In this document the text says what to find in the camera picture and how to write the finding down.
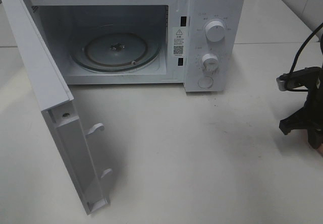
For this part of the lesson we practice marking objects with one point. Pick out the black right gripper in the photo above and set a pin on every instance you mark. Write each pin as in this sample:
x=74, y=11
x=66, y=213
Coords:
x=313, y=122

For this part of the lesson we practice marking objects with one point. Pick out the round door release button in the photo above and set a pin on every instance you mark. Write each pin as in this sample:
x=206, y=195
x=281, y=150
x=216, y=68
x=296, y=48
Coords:
x=205, y=82

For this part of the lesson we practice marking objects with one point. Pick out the pink round plate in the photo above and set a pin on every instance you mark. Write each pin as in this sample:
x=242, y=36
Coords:
x=320, y=147

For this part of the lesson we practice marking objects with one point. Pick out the white lower timer knob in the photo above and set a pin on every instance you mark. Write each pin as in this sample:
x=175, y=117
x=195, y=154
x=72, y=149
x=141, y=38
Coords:
x=210, y=62

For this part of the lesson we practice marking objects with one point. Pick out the white upper power knob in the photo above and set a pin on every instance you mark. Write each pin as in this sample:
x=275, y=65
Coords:
x=215, y=30

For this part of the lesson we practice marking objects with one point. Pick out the white microwave oven body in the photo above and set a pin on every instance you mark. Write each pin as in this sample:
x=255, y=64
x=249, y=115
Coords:
x=61, y=20

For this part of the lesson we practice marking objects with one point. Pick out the white warning label sticker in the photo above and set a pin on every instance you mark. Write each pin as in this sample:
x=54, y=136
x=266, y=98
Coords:
x=179, y=38

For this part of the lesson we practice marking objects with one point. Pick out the glass microwave turntable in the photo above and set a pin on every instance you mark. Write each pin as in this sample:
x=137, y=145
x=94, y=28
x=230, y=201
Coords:
x=114, y=52

